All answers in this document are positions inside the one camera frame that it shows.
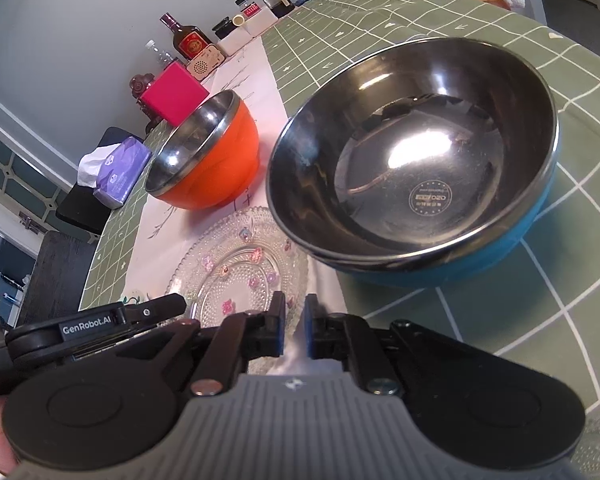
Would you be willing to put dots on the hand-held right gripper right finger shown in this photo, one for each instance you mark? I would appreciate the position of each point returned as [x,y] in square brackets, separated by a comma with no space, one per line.
[310,331]

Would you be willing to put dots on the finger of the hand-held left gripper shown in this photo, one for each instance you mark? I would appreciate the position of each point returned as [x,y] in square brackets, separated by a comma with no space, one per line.
[155,307]

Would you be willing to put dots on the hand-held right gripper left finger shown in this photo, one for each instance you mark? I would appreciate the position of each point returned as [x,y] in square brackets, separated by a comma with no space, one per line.
[279,331]

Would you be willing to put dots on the dark wooden chair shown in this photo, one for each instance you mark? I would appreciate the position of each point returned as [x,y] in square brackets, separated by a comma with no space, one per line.
[55,280]

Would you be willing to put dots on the purple tissue pack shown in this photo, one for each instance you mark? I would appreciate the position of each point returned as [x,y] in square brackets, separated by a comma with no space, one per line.
[122,170]

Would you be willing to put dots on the orange steel bowl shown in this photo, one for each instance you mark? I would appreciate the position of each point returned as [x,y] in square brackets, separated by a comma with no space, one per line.
[220,170]

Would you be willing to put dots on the pink box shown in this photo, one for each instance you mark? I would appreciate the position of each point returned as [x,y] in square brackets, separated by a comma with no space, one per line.
[172,95]

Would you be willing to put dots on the red-brown figurine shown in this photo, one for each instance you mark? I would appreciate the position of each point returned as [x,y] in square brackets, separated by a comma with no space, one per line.
[141,86]

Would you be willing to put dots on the green checked tablecloth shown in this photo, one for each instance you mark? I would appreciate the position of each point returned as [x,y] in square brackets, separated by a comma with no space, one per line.
[555,285]

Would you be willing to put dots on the small wooden radio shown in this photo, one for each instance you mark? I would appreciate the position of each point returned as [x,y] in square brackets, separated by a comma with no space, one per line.
[205,62]

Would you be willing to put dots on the pink printed table runner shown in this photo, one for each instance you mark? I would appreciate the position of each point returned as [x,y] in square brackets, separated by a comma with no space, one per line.
[250,76]

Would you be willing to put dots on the clear glass bottle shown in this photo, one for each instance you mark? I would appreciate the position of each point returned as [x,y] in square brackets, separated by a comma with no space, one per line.
[159,55]

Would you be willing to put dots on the brown liquor bottle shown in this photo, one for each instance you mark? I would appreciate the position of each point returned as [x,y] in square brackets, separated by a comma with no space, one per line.
[187,42]

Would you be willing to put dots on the white box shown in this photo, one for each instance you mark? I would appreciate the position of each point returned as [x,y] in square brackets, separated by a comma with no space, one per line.
[262,21]
[240,40]

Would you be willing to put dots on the dark jar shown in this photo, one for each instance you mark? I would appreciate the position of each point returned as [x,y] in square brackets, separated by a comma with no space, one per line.
[222,28]

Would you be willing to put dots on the glass jar with lid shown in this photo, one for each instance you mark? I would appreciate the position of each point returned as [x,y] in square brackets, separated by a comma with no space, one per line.
[277,2]

